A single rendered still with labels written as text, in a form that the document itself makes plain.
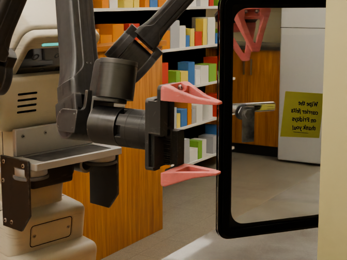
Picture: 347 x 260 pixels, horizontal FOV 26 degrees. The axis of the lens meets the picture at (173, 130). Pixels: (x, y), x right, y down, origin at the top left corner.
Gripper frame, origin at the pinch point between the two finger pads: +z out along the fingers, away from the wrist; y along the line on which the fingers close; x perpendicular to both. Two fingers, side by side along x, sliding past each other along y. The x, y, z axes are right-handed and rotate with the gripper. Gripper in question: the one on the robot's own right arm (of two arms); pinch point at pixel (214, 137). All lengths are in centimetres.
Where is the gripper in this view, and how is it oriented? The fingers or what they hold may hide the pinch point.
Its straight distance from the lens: 102.7
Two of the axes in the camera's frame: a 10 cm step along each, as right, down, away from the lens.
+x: 5.1, -1.5, 8.5
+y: 0.1, -9.8, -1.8
